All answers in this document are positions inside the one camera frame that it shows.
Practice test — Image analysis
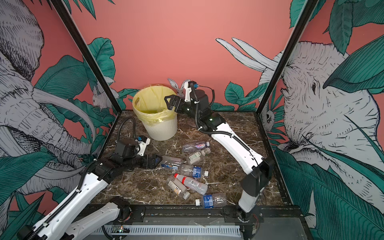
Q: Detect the clear bottle blue label centre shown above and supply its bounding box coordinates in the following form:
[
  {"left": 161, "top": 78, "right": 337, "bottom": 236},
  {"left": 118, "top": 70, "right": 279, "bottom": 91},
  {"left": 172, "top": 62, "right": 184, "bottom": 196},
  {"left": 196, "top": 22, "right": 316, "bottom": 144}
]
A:
[{"left": 179, "top": 165, "right": 209, "bottom": 179}]

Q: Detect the clear bottle blue cap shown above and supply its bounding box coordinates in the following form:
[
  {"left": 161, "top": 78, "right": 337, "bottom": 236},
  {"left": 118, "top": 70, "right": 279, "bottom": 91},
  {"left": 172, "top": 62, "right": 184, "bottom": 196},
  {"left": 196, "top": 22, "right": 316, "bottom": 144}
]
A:
[{"left": 160, "top": 156, "right": 183, "bottom": 171}]

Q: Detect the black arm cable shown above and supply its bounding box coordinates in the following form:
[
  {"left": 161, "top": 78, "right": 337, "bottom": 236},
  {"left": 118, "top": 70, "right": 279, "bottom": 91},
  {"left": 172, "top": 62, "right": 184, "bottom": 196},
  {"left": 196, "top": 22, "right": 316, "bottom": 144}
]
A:
[
  {"left": 26, "top": 116, "right": 137, "bottom": 240},
  {"left": 190, "top": 82, "right": 259, "bottom": 166}
]

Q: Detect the clear bottle white label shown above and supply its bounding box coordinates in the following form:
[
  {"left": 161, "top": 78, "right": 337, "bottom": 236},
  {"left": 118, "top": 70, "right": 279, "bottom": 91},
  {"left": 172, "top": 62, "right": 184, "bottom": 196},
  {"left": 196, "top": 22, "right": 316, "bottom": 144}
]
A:
[{"left": 187, "top": 148, "right": 211, "bottom": 165}]

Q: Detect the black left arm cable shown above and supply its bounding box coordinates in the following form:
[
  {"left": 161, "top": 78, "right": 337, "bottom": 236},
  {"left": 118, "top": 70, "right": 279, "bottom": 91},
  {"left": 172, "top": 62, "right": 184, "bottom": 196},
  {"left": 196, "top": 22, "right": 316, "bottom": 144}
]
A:
[{"left": 26, "top": 116, "right": 137, "bottom": 240}]

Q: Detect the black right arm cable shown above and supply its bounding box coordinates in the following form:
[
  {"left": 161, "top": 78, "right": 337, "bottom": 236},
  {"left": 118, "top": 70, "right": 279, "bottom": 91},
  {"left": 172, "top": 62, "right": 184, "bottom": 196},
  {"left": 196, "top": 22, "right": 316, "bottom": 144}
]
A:
[{"left": 190, "top": 82, "right": 259, "bottom": 166}]

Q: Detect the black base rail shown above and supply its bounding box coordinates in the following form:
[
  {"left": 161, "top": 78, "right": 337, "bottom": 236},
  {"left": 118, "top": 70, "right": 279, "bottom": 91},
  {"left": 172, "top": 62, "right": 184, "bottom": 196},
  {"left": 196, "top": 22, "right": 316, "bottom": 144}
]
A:
[{"left": 114, "top": 205, "right": 304, "bottom": 225}]

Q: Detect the black corner frame post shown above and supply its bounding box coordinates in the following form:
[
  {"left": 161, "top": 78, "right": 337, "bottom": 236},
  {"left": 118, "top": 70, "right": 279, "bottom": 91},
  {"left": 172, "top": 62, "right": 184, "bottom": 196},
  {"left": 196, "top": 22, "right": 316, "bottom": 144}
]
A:
[
  {"left": 256, "top": 0, "right": 318, "bottom": 116},
  {"left": 51, "top": 0, "right": 122, "bottom": 114}
]

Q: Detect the white ribbed waste bin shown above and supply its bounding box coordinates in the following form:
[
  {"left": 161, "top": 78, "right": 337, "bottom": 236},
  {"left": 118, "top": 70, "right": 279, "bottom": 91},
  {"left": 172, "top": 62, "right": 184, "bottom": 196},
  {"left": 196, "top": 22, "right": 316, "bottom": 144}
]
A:
[{"left": 132, "top": 85, "right": 180, "bottom": 142}]

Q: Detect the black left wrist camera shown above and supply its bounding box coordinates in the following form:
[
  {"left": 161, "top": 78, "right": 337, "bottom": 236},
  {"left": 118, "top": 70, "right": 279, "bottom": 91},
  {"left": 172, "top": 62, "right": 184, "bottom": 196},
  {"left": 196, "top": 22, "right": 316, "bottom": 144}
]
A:
[{"left": 114, "top": 136, "right": 151, "bottom": 158}]

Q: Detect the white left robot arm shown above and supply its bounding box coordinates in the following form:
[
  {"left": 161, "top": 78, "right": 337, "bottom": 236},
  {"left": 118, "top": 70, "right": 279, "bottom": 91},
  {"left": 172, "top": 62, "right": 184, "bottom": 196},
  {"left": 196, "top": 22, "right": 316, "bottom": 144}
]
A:
[{"left": 17, "top": 154, "right": 162, "bottom": 240}]

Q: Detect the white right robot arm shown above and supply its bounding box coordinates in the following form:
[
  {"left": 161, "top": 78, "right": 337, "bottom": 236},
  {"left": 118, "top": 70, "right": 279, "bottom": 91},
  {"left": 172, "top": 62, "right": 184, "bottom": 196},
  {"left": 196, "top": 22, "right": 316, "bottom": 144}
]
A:
[{"left": 164, "top": 95, "right": 274, "bottom": 221}]

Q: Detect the clear bottle purple label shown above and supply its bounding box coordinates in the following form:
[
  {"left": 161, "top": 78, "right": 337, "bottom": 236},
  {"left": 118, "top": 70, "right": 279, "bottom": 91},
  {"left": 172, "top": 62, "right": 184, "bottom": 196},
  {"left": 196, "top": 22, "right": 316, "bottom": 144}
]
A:
[{"left": 182, "top": 141, "right": 210, "bottom": 153}]

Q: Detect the black left corner frame post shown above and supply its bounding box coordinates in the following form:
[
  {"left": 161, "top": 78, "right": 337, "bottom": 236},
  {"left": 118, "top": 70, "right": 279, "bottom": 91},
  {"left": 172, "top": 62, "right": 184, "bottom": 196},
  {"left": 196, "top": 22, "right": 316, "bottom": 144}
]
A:
[{"left": 51, "top": 0, "right": 122, "bottom": 114}]

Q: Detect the white bottle red ring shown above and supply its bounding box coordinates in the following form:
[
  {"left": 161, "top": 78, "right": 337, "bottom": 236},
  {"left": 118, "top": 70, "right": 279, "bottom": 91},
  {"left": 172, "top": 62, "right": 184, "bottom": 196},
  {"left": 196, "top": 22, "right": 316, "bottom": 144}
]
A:
[{"left": 173, "top": 173, "right": 210, "bottom": 195}]

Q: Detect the clear bottle brown label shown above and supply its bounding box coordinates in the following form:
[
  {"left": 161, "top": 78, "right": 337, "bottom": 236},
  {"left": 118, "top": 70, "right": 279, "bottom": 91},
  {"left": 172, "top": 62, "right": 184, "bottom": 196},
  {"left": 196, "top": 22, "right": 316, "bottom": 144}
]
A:
[{"left": 166, "top": 176, "right": 190, "bottom": 200}]

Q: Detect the white vented cable duct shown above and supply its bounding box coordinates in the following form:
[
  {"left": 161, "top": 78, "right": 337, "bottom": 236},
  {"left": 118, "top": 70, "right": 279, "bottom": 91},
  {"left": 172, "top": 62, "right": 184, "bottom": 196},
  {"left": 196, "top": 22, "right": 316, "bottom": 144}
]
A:
[{"left": 104, "top": 225, "right": 243, "bottom": 238}]

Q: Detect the yellow plastic bin liner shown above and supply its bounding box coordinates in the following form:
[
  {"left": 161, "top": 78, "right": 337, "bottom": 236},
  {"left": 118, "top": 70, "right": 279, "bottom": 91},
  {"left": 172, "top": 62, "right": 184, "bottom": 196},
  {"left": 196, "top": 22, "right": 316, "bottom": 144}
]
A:
[{"left": 132, "top": 85, "right": 177, "bottom": 126}]

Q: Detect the black right corner frame post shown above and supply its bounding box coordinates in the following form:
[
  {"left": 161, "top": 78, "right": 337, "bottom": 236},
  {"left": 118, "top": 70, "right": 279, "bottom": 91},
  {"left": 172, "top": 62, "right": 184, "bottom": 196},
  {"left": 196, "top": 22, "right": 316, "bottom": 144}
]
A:
[{"left": 256, "top": 0, "right": 318, "bottom": 116}]

